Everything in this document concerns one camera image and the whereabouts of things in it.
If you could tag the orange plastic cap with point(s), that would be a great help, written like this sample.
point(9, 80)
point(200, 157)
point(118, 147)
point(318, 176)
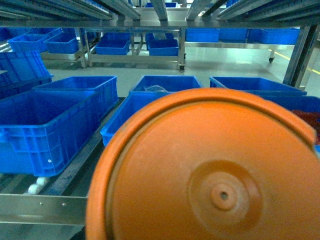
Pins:
point(207, 164)

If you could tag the red parts pile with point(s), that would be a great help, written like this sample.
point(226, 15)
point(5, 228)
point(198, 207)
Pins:
point(311, 118)

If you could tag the blue bin front middle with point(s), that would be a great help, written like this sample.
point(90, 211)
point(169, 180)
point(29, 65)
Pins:
point(120, 117)

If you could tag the blue bin rear middle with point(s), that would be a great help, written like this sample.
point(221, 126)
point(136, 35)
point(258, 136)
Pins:
point(162, 85)

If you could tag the blue bin rear left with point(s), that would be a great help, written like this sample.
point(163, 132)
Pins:
point(105, 86)

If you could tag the blue bin rear right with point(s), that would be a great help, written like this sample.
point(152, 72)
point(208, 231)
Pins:
point(255, 85)

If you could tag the far steel rack on casters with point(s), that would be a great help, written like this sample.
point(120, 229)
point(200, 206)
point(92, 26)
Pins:
point(143, 47)

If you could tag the blue bin lower left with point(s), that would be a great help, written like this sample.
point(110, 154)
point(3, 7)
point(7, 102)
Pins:
point(42, 131)

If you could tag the stainless steel flow rack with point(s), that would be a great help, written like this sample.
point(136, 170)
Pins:
point(56, 206)

